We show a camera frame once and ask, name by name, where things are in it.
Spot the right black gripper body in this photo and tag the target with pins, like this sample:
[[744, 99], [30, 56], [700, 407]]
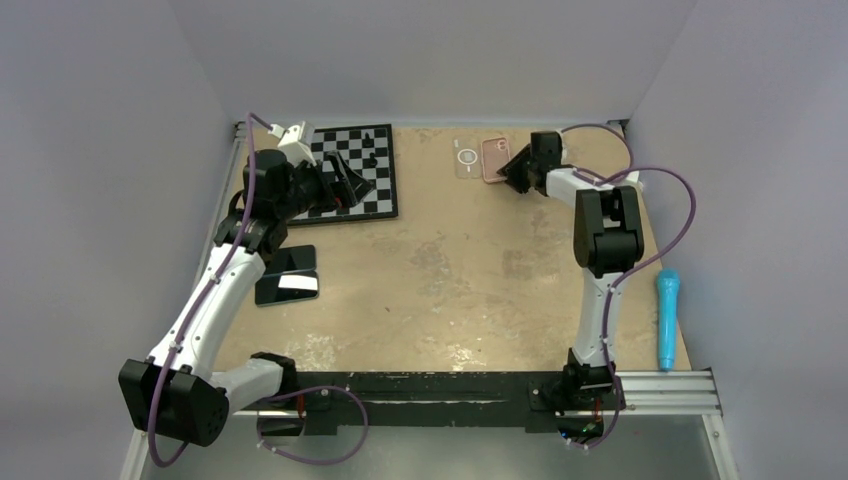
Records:
[[533, 164]]

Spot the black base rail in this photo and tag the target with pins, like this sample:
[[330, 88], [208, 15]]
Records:
[[329, 400]]

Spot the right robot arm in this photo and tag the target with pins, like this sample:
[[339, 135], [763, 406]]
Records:
[[608, 242]]

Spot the clear phone case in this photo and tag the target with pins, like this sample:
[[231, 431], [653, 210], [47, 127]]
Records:
[[467, 157]]

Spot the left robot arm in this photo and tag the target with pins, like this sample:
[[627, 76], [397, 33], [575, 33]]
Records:
[[174, 392]]

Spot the blue cap object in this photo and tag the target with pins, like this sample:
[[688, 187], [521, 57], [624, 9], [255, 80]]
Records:
[[668, 287]]

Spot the black white chessboard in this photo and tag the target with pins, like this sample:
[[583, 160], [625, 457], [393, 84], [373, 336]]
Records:
[[382, 202]]

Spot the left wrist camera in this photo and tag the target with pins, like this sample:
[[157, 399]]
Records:
[[295, 142]]

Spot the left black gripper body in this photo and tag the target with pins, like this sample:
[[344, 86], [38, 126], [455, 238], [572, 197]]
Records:
[[336, 194]]

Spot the blue phone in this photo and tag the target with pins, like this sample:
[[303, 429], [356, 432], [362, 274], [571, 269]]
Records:
[[291, 260]]

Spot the pink phone case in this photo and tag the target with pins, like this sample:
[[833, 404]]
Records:
[[495, 154]]

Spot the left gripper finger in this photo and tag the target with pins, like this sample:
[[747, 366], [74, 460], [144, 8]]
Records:
[[354, 188], [343, 171]]

